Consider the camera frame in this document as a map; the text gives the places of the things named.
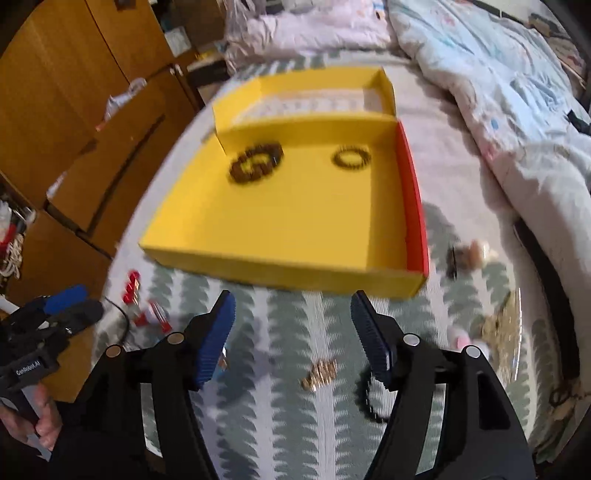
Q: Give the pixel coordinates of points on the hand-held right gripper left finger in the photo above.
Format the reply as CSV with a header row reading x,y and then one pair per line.
x,y
214,341

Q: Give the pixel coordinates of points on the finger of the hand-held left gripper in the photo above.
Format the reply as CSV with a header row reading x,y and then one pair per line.
x,y
81,314
67,297

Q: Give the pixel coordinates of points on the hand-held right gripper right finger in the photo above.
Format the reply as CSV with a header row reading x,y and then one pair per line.
x,y
371,341

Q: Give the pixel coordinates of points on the red white small trinket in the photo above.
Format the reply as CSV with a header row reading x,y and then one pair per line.
x,y
150,317

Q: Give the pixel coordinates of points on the pink white small ornament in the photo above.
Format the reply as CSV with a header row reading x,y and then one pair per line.
x,y
461,340

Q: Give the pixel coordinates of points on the cream shell pendant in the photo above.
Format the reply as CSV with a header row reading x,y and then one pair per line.
x,y
475,251

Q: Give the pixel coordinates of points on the yellow cardboard box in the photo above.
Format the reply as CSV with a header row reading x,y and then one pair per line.
x,y
300,221

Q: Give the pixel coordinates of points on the person's left hand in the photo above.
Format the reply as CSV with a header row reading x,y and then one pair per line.
x,y
46,415

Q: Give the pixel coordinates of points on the leaf patterned bedsheet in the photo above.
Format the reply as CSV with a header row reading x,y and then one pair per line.
x,y
300,323

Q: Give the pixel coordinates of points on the wooden cabinet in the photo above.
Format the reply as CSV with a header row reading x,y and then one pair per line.
x,y
55,92

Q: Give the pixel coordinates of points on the white plastic bag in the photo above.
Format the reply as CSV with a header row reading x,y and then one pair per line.
x,y
124,99

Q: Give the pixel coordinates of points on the dark nightstand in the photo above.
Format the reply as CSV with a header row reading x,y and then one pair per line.
x,y
207,78

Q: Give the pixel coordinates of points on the pastel printed duvet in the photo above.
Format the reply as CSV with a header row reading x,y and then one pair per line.
x,y
508,115

